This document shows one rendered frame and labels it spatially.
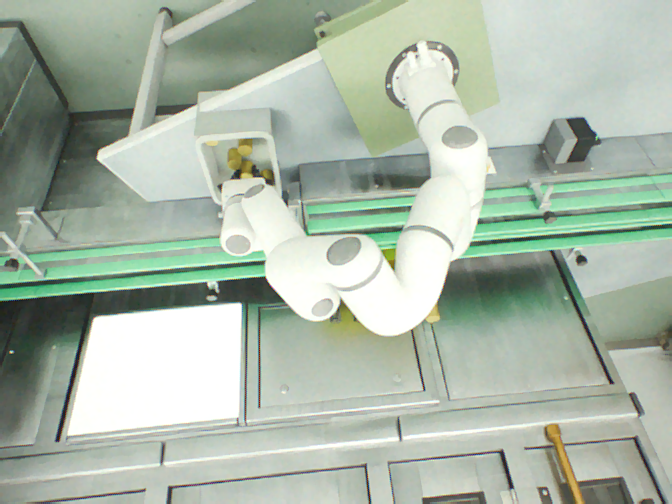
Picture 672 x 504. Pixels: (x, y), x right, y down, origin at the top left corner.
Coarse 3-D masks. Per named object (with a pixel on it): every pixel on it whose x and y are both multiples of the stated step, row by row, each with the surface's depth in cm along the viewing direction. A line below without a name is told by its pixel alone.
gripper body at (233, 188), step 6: (234, 180) 113; (240, 180) 113; (246, 180) 113; (252, 180) 112; (258, 180) 112; (264, 180) 113; (228, 186) 111; (234, 186) 110; (240, 186) 110; (246, 186) 110; (252, 186) 110; (222, 192) 110; (228, 192) 109; (234, 192) 108; (240, 192) 108; (222, 198) 108; (228, 198) 107
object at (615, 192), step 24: (504, 192) 120; (528, 192) 120; (552, 192) 120; (576, 192) 120; (600, 192) 120; (624, 192) 120; (648, 192) 119; (312, 216) 117; (336, 216) 117; (360, 216) 117; (384, 216) 116; (480, 216) 116
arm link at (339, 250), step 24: (288, 240) 74; (312, 240) 70; (336, 240) 67; (360, 240) 65; (288, 264) 69; (312, 264) 67; (336, 264) 64; (360, 264) 63; (288, 288) 71; (312, 288) 72; (336, 288) 66; (312, 312) 75
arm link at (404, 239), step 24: (408, 240) 70; (432, 240) 69; (384, 264) 66; (408, 264) 70; (432, 264) 68; (360, 288) 64; (384, 288) 66; (408, 288) 70; (432, 288) 69; (360, 312) 68; (384, 312) 68; (408, 312) 70
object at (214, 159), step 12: (240, 132) 105; (252, 132) 105; (264, 132) 105; (204, 144) 109; (216, 144) 115; (228, 144) 115; (264, 144) 116; (204, 156) 109; (216, 156) 118; (252, 156) 119; (264, 156) 120; (276, 156) 112; (204, 168) 111; (216, 168) 120; (228, 168) 122; (264, 168) 123; (276, 168) 114; (216, 180) 119; (276, 180) 117; (216, 192) 119
